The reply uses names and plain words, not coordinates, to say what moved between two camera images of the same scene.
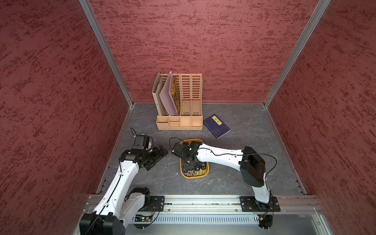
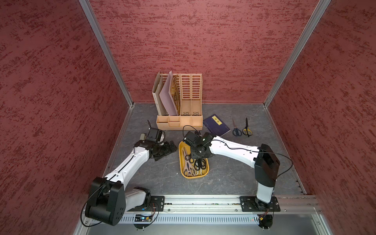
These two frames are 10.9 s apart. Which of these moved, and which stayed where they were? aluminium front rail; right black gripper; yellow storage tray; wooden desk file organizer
Moved: right black gripper
Stayed: yellow storage tray; aluminium front rail; wooden desk file organizer
